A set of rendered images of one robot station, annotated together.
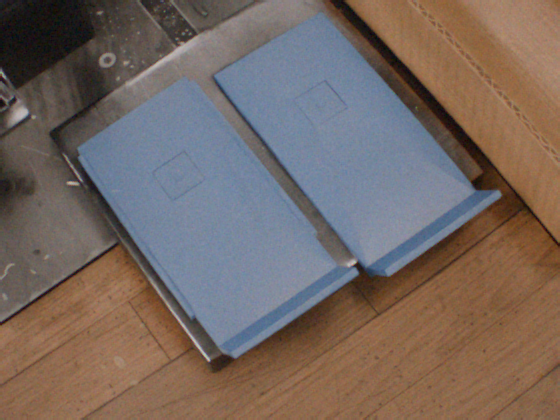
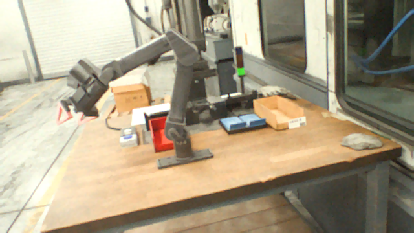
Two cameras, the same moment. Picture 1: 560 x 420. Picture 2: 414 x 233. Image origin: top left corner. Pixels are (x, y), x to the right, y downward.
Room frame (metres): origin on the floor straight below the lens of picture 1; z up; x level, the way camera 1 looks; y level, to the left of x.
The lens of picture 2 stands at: (-1.00, -0.24, 1.39)
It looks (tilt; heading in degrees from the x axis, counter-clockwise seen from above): 18 degrees down; 17
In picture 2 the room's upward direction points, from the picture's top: 8 degrees counter-clockwise
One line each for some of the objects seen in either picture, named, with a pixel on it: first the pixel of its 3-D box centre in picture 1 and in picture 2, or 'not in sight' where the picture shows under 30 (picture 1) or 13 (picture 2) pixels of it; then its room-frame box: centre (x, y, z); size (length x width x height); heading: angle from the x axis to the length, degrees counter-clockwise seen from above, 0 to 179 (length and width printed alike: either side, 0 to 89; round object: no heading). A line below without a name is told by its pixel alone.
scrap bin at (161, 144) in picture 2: not in sight; (165, 132); (0.17, 0.31, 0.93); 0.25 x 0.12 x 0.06; 27
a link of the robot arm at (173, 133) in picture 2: not in sight; (177, 133); (-0.02, 0.17, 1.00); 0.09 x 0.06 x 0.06; 15
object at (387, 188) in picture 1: (353, 132); (251, 117); (0.30, -0.04, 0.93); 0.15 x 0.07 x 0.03; 26
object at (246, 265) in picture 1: (206, 207); (233, 120); (0.27, 0.04, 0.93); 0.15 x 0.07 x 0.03; 27
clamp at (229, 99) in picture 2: not in sight; (237, 100); (0.52, 0.06, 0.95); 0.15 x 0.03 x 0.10; 117
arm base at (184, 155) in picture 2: not in sight; (183, 149); (-0.02, 0.16, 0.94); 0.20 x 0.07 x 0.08; 117
